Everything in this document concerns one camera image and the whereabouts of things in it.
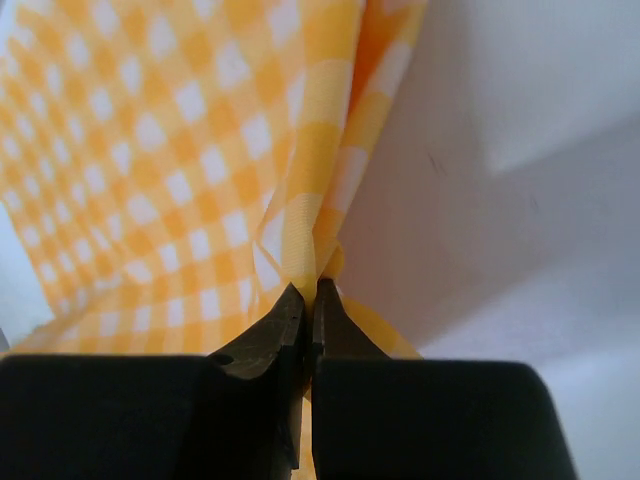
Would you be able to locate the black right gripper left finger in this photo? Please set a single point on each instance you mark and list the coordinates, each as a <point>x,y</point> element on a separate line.
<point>232,414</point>

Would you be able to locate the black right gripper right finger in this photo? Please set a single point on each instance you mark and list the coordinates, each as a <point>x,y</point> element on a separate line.
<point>376,417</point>

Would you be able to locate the yellow white checkered cloth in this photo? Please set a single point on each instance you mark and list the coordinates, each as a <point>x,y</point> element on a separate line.
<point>171,167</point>

